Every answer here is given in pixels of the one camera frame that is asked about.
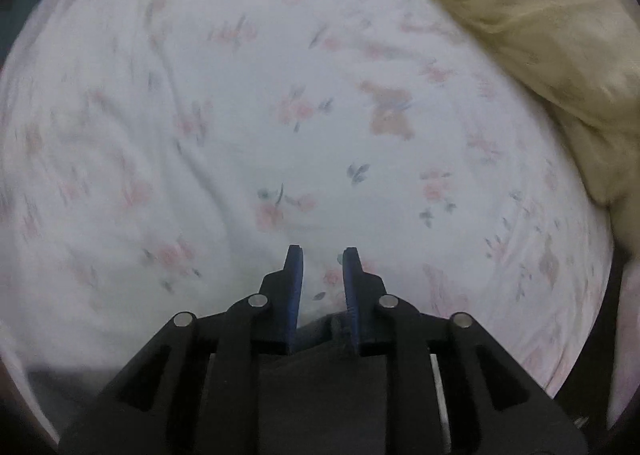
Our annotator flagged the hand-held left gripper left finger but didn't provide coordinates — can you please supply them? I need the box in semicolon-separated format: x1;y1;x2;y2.
57;245;306;455

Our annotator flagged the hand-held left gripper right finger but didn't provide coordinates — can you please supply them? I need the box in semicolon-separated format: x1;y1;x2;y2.
342;247;588;455

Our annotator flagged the floral white bed sheet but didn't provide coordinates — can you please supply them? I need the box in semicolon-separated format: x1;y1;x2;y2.
0;0;617;401

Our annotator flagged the cream duvet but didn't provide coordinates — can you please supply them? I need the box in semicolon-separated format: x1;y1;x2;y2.
299;0;640;268

